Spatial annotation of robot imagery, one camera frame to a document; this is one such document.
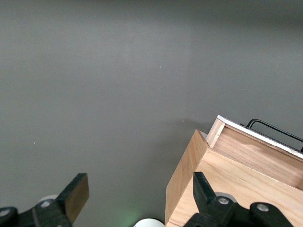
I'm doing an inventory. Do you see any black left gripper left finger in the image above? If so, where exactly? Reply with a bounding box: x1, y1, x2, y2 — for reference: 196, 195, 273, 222
0, 173, 90, 227

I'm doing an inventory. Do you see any dark grey table cover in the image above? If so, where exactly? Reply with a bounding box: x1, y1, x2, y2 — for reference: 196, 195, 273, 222
0, 0, 303, 227

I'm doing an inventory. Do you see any wooden drawer cabinet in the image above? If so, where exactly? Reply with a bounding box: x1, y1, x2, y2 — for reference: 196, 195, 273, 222
165, 129, 303, 227

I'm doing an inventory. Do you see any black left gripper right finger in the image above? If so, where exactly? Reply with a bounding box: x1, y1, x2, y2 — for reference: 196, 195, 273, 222
186, 171, 294, 227

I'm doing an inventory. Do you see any white-front drawer with black handle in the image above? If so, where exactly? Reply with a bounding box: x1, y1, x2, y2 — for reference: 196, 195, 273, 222
205, 114, 303, 191

